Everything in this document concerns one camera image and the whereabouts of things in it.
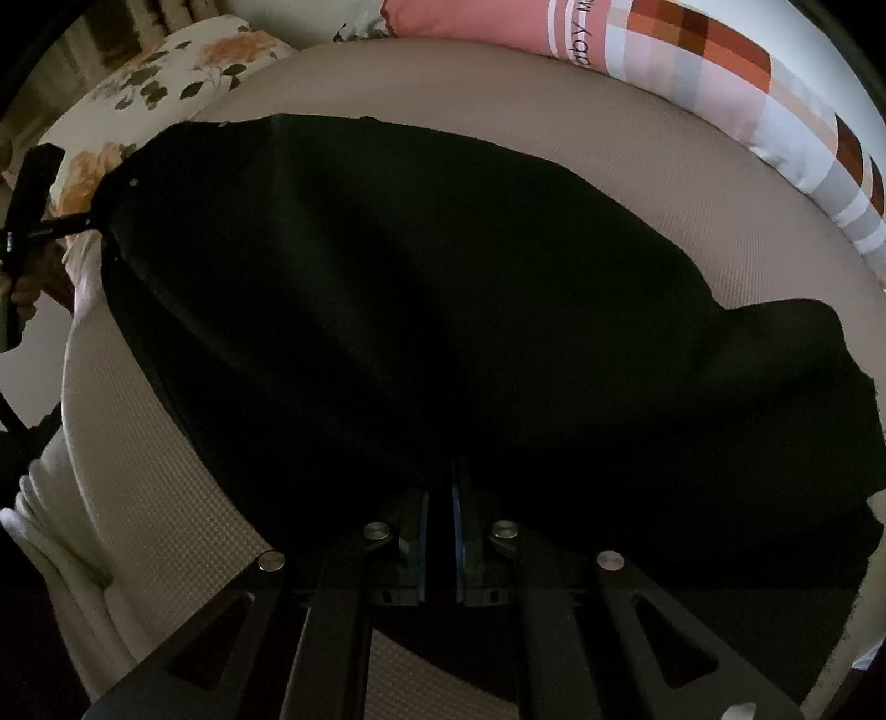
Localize person's left hand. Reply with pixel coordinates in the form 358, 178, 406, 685
11, 241, 75, 324

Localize black pants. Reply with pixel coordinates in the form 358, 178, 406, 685
91, 116, 884, 718

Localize white floral pillow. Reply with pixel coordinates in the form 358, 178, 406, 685
40, 15, 296, 216

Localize beige textured bed sheet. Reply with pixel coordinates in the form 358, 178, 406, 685
63, 40, 884, 696

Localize pink plaid long pillow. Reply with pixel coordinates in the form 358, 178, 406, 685
335, 0, 884, 275

